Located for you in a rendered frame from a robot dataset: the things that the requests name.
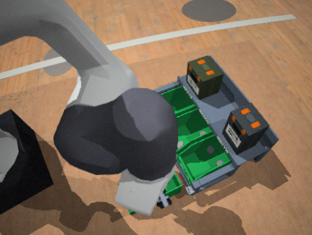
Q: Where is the grey disc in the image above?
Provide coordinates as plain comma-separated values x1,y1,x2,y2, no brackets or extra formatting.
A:
207,146,214,154

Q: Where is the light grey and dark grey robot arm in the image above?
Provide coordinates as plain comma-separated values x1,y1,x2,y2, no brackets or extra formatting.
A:
0,0,178,216

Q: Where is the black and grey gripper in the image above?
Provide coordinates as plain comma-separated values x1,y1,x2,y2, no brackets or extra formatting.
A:
156,189,172,209

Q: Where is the grey shelf rack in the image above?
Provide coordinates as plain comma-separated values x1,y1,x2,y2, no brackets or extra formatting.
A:
154,55,279,195

